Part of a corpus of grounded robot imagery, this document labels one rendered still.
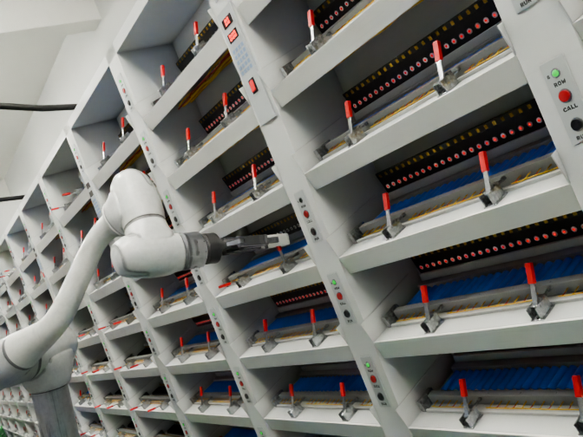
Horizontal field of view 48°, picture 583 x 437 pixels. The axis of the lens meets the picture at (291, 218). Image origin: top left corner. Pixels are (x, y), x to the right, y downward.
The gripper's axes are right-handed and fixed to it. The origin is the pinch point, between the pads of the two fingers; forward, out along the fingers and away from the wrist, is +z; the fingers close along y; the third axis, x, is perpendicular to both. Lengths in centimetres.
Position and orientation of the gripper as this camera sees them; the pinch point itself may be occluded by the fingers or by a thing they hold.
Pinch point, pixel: (274, 240)
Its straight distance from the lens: 167.5
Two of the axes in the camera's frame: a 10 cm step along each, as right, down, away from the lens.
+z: 8.5, -0.8, 5.1
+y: 4.9, -2.3, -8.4
